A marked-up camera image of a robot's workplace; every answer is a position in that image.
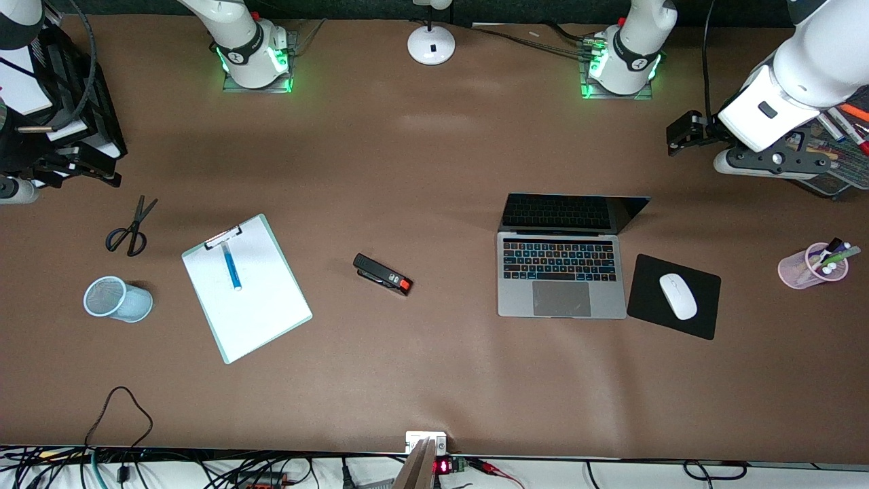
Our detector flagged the silver laptop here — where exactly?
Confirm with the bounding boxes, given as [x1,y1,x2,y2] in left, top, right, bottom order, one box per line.
[497,193,652,320]

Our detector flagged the white marker with blue cap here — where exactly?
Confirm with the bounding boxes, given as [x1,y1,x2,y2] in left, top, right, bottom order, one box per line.
[818,113,848,143]

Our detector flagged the white marker with red cap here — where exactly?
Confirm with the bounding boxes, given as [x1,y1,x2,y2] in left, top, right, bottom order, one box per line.
[838,115,869,157]

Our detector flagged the green marker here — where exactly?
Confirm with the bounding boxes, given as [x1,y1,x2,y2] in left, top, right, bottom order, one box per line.
[820,245,862,270]

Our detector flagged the black stacked letter tray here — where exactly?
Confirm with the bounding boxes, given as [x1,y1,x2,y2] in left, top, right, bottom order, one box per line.
[0,19,128,189]

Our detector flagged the white paper stack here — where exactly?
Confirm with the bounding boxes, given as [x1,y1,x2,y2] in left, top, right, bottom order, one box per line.
[0,44,54,116]

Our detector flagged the black scissors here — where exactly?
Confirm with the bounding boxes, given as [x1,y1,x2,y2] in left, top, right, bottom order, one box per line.
[105,195,159,257]

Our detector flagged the light blue mesh cup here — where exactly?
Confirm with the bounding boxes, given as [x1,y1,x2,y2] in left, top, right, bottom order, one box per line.
[84,276,153,323]

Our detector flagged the white computer mouse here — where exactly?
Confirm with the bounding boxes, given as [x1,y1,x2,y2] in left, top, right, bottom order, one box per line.
[659,273,699,321]

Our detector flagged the pink translucent pen cup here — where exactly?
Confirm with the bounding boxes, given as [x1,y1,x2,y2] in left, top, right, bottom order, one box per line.
[778,242,850,291]

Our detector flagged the black mouse pad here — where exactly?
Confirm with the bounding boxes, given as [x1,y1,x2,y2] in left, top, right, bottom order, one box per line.
[626,254,722,341]

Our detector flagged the white paper sheet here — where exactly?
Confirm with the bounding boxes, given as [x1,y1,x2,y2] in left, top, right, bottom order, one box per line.
[183,217,310,361]

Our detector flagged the mint green clipboard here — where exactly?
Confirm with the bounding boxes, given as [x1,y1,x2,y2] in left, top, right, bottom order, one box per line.
[181,213,314,365]

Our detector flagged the white round lamp base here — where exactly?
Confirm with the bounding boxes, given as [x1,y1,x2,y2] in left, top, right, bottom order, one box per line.
[406,0,457,67]

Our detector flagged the black stapler with red tip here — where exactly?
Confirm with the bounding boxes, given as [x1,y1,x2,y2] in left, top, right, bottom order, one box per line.
[352,253,413,297]

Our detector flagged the black orange power strip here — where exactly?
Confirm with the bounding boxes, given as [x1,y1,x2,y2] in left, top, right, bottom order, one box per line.
[234,471,287,489]

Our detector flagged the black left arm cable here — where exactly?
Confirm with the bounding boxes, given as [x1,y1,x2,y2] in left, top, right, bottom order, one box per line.
[701,0,717,123]

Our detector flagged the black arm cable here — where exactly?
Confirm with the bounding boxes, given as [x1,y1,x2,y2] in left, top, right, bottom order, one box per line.
[701,0,717,123]
[60,0,97,131]

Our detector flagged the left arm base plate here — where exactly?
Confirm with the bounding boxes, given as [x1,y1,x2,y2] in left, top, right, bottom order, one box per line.
[579,34,655,101]

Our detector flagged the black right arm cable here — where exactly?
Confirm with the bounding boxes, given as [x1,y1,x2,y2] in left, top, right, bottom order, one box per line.
[60,0,97,131]

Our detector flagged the wire mesh desk tray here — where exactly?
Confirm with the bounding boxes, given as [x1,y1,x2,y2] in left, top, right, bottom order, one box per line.
[781,85,869,200]

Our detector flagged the black cables to arm base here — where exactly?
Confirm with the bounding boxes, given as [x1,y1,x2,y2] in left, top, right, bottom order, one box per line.
[468,24,598,58]

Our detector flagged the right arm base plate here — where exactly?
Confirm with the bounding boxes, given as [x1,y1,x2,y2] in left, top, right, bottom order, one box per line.
[221,31,295,94]

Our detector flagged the looped black cable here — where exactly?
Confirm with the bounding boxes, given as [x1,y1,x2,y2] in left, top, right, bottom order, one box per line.
[84,385,154,450]

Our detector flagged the black cable under table edge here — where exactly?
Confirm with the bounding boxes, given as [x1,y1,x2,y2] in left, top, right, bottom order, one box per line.
[682,460,749,480]

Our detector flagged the red wire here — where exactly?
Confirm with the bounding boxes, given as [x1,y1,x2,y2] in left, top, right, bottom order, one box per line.
[468,458,525,489]

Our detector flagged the white metal bracket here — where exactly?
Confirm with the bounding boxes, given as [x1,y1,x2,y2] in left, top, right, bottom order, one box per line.
[405,431,449,456]

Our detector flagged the grey camera post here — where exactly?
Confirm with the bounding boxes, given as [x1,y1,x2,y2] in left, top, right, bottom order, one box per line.
[392,438,437,489]

